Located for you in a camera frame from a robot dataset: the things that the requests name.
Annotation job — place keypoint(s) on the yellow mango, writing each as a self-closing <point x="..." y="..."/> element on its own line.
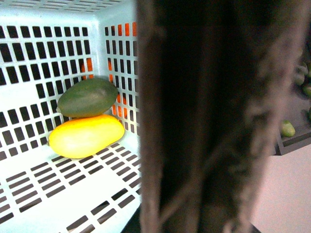
<point x="83" y="137"/>

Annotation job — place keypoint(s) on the brown basket handle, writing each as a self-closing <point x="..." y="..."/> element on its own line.
<point x="214" y="79"/>

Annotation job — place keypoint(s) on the green avocado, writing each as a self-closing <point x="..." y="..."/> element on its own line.
<point x="87" y="98"/>

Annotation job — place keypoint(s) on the light blue plastic basket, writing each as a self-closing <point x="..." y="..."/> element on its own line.
<point x="69" y="117"/>

